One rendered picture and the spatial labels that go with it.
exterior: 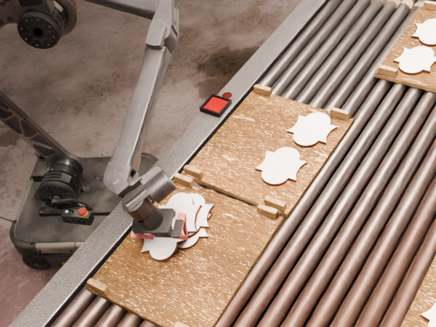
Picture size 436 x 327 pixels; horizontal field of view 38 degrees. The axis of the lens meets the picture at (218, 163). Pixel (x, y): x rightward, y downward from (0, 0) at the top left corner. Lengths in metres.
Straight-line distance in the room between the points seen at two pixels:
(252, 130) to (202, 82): 1.75
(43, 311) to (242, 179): 0.63
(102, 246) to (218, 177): 0.37
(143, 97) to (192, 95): 2.04
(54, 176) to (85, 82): 1.26
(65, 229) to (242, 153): 1.13
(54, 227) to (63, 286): 1.09
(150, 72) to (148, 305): 0.56
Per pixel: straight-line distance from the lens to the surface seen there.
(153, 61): 1.57
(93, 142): 3.45
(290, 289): 1.56
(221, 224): 1.67
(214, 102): 2.04
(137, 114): 1.53
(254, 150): 1.84
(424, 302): 1.53
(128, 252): 1.68
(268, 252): 1.62
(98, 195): 2.80
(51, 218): 2.82
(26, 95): 3.96
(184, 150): 1.92
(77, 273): 1.71
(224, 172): 1.80
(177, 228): 1.53
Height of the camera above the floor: 2.23
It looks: 45 degrees down
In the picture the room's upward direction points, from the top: 12 degrees counter-clockwise
